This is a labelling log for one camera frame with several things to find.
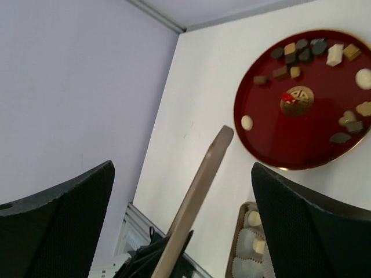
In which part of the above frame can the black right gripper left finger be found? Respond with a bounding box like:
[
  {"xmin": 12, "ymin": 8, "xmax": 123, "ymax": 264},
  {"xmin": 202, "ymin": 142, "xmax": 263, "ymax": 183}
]
[{"xmin": 1, "ymin": 160, "xmax": 115, "ymax": 277}]

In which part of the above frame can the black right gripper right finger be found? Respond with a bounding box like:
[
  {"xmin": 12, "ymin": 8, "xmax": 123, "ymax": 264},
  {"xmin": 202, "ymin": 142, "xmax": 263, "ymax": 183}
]
[{"xmin": 251, "ymin": 163, "xmax": 370, "ymax": 277}]

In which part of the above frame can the beige cube chocolate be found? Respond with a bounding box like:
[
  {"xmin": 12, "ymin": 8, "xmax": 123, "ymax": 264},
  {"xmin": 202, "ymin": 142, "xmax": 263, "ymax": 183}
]
[{"xmin": 253, "ymin": 237, "xmax": 266, "ymax": 255}]

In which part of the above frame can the cream round chocolate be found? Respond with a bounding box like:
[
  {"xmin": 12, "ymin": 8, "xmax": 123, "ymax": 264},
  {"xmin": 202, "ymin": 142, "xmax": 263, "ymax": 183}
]
[{"xmin": 248, "ymin": 211, "xmax": 261, "ymax": 227}]

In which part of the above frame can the gold tin box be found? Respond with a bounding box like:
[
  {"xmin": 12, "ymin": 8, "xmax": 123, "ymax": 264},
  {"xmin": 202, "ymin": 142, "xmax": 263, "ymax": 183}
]
[{"xmin": 225, "ymin": 202, "xmax": 276, "ymax": 277}]

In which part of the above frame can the gold tin lid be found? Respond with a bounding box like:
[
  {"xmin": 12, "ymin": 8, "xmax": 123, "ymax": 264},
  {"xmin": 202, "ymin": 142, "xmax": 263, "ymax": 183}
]
[{"xmin": 152, "ymin": 125, "xmax": 234, "ymax": 278}]

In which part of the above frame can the white oval chocolate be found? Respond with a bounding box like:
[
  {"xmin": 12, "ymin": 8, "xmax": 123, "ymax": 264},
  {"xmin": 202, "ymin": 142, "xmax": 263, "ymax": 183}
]
[
  {"xmin": 241, "ymin": 115, "xmax": 253, "ymax": 131},
  {"xmin": 355, "ymin": 68, "xmax": 371, "ymax": 90}
]

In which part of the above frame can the brown oval chocolate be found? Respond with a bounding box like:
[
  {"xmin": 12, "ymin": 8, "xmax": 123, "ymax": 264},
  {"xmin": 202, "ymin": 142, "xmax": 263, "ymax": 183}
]
[{"xmin": 253, "ymin": 75, "xmax": 268, "ymax": 86}]

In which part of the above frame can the white oval chocolate right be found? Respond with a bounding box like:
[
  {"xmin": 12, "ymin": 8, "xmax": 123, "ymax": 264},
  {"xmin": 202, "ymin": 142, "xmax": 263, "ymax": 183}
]
[{"xmin": 355, "ymin": 68, "xmax": 371, "ymax": 90}]

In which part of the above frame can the dark hexagon chocolate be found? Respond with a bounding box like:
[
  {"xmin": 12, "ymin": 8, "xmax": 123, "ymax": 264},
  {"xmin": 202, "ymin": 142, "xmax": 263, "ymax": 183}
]
[{"xmin": 285, "ymin": 53, "xmax": 298, "ymax": 66}]

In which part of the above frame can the dark chocolate piece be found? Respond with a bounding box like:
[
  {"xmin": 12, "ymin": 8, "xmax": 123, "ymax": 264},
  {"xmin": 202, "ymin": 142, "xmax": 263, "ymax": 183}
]
[{"xmin": 270, "ymin": 47, "xmax": 285, "ymax": 60}]

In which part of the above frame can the round red lacquer tray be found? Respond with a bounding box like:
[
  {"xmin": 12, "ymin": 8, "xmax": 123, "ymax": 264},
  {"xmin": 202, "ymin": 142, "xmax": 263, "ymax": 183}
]
[{"xmin": 234, "ymin": 30, "xmax": 370, "ymax": 170}]

